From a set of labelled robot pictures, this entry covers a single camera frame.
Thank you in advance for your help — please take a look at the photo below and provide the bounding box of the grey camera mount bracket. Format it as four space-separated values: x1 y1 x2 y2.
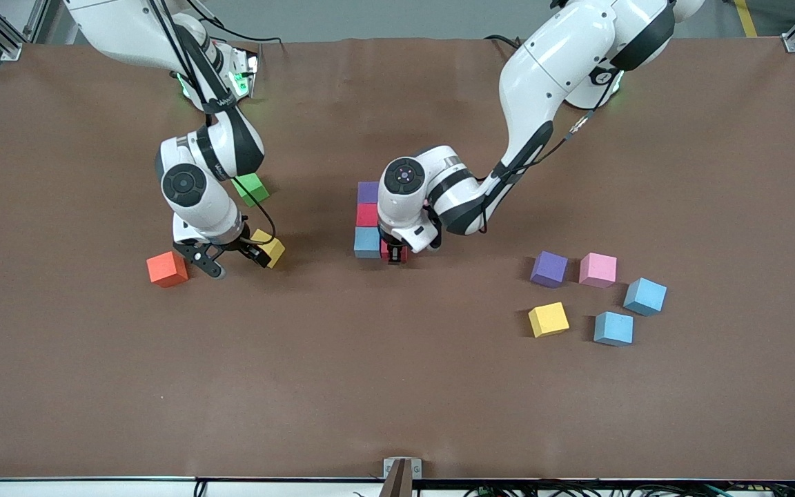
382 457 423 497

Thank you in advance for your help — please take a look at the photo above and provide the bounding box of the light pink foam block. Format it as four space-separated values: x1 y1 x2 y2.
578 252 618 289

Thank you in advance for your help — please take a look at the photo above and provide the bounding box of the yellow foam block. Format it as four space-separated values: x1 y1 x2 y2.
251 229 286 269
527 301 570 339

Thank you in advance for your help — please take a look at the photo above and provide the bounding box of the black arm base cable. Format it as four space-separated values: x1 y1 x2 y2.
484 33 529 52

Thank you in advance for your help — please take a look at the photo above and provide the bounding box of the orange foam block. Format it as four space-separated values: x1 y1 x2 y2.
146 251 190 289

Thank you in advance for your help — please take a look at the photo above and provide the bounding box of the green foam block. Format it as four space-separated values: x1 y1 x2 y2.
235 173 271 206

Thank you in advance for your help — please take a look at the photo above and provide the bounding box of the blue foam block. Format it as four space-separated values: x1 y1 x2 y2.
622 277 668 317
353 226 382 260
593 311 634 347

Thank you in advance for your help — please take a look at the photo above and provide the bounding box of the table cover mat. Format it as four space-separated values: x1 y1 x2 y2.
0 36 795 482

